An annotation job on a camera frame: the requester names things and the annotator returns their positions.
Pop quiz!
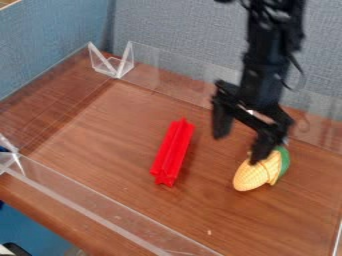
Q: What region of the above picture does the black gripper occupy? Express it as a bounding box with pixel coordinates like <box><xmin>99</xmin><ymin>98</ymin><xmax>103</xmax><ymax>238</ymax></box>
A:
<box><xmin>211</xmin><ymin>80</ymin><xmax>294</xmax><ymax>165</ymax></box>

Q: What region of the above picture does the yellow toy corn cob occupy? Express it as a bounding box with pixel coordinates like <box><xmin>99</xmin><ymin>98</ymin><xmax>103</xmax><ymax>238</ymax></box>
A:
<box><xmin>233</xmin><ymin>146</ymin><xmax>290</xmax><ymax>192</ymax></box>

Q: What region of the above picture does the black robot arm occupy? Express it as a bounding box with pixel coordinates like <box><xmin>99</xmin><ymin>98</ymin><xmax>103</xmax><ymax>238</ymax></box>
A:
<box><xmin>211</xmin><ymin>0</ymin><xmax>307</xmax><ymax>164</ymax></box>

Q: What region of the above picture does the red star-shaped plastic block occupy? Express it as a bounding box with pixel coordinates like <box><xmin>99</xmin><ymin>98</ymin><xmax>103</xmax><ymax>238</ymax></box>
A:
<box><xmin>150</xmin><ymin>118</ymin><xmax>195</xmax><ymax>187</ymax></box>

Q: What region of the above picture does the clear acrylic back wall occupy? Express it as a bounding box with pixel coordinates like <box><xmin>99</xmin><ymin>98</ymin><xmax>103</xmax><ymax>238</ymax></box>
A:
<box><xmin>124</xmin><ymin>42</ymin><xmax>342</xmax><ymax>155</ymax></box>

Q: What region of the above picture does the clear acrylic wall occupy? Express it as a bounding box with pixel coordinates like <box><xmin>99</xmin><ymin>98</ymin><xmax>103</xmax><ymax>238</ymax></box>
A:
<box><xmin>124</xmin><ymin>42</ymin><xmax>342</xmax><ymax>155</ymax></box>
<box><xmin>0</xmin><ymin>155</ymin><xmax>222</xmax><ymax>256</ymax></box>

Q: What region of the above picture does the clear acrylic corner bracket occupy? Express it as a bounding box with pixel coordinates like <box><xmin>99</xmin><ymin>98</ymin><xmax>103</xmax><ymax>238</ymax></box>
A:
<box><xmin>88</xmin><ymin>42</ymin><xmax>135</xmax><ymax>79</ymax></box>

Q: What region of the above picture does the clear acrylic front wall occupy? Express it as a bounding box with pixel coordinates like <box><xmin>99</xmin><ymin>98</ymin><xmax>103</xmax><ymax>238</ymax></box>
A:
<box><xmin>0</xmin><ymin>155</ymin><xmax>222</xmax><ymax>256</ymax></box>

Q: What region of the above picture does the clear acrylic left bracket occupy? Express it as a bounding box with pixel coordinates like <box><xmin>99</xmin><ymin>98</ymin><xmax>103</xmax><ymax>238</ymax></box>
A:
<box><xmin>0</xmin><ymin>133</ymin><xmax>26</xmax><ymax>175</ymax></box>

